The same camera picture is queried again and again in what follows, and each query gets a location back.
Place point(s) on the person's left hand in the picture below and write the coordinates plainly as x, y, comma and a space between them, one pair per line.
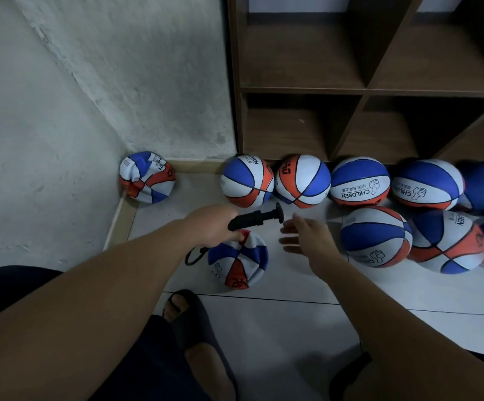
213, 225

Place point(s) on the person's left forearm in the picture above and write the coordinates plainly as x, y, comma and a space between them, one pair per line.
66, 321

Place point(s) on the person's right forearm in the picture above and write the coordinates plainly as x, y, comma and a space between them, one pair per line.
417, 338

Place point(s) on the black sandal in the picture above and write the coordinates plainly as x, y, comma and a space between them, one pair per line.
193, 317
342, 376

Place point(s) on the beige baseboard strip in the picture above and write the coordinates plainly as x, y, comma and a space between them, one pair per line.
196, 166
121, 221

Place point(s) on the person's right hand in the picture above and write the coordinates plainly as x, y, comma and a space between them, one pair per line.
317, 242

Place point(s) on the brown wooden cubby shelf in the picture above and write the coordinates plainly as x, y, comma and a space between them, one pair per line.
300, 62

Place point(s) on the person's left foot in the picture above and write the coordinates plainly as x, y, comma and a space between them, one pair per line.
208, 371

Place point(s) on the black hand pump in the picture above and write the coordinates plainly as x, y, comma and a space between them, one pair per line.
254, 219

